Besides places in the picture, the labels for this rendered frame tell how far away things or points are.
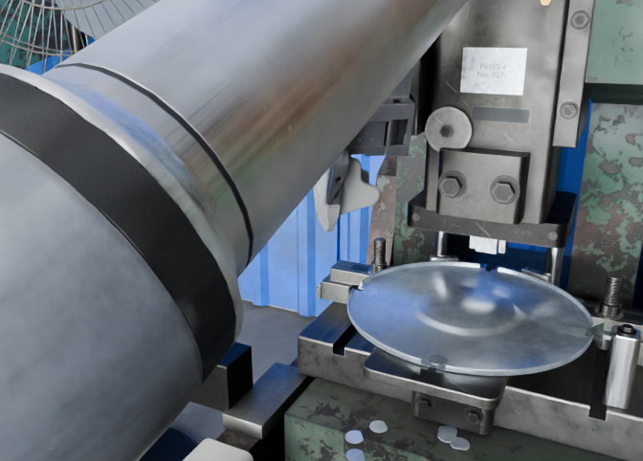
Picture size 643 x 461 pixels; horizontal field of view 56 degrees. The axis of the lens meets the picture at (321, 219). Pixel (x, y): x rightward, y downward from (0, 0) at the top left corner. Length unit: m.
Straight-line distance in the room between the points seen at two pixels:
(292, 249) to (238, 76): 2.20
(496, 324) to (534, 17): 0.34
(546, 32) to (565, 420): 0.44
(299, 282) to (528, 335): 1.69
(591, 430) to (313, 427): 0.33
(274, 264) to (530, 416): 1.74
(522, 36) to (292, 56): 0.57
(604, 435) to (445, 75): 0.45
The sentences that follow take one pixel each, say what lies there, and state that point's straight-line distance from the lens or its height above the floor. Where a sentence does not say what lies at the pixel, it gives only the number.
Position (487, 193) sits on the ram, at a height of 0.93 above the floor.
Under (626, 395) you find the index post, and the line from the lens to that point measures 0.78.
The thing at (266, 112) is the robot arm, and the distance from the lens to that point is 0.16.
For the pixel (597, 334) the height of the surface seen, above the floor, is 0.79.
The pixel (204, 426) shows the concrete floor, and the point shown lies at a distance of 1.90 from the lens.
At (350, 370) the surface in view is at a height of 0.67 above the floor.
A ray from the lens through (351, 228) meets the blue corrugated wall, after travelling 2.18.
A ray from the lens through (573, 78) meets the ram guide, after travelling 0.69.
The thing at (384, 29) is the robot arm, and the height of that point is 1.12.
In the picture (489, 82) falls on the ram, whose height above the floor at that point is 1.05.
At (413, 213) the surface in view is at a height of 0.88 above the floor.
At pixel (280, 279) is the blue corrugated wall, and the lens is 2.43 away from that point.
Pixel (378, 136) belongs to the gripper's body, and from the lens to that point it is 0.58.
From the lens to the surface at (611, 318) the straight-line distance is 0.87.
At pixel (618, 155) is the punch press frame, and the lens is 1.00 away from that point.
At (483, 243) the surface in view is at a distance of 0.85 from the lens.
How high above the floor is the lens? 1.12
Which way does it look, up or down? 18 degrees down
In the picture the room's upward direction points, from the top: straight up
